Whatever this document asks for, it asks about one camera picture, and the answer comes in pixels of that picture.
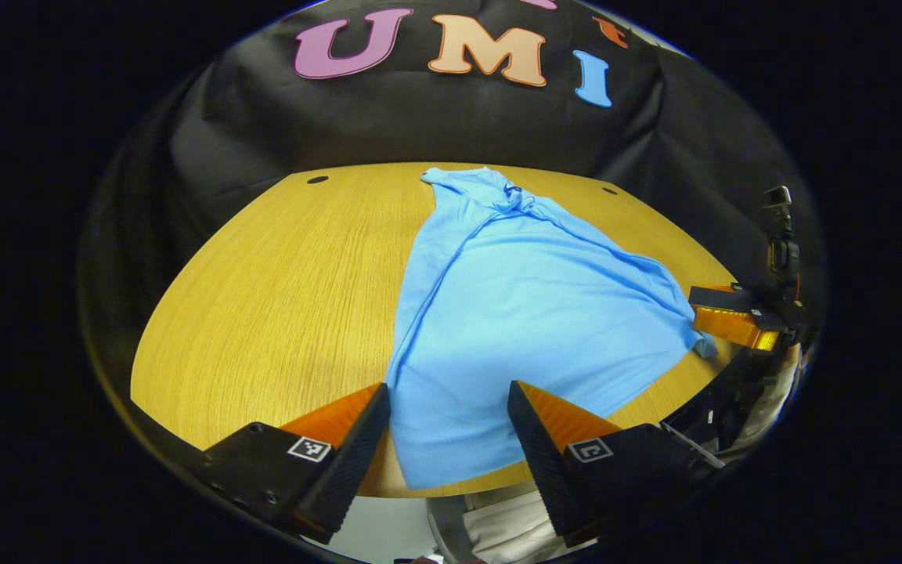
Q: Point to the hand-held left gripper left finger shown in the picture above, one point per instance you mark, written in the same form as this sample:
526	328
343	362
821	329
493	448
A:
353	466

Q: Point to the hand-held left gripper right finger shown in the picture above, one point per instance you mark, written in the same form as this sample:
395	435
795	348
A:
541	466

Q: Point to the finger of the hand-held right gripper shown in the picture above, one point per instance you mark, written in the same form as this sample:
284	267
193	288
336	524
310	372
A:
733	317

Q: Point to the light blue T-shirt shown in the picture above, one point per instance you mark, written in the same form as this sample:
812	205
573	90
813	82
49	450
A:
529	313

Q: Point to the black backdrop cloth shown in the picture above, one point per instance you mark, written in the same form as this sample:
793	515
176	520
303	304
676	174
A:
420	117

